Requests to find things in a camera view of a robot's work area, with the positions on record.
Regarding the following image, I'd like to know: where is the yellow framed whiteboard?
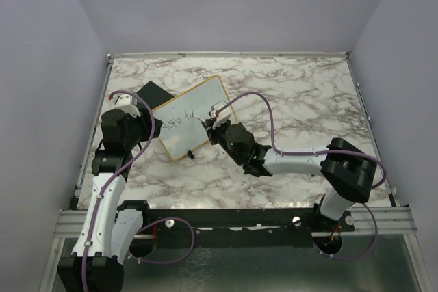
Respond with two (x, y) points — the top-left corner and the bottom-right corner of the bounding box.
(153, 75), (230, 161)

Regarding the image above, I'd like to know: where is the black marker pen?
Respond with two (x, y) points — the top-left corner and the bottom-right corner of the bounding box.
(194, 114), (206, 122)

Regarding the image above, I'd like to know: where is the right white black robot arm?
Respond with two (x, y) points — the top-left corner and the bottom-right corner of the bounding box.
(201, 119), (376, 231)

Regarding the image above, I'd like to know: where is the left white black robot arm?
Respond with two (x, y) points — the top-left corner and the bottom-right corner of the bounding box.
(57, 103), (161, 291)

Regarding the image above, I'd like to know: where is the black rectangular pad upper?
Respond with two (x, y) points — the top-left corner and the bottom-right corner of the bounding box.
(137, 81), (174, 109)

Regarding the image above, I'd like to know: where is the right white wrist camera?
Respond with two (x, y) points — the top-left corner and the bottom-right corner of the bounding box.
(209, 100), (233, 129)

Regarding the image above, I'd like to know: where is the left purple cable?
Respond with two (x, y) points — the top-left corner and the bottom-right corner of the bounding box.
(81, 90), (195, 292)

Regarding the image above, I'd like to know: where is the purple cable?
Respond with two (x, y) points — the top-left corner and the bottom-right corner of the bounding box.
(81, 90), (195, 292)
(215, 91), (387, 261)

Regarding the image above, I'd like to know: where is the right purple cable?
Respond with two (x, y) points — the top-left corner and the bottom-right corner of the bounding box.
(215, 91), (387, 261)

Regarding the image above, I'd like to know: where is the black mounting rail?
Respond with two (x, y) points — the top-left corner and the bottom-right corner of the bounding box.
(112, 206), (357, 248)

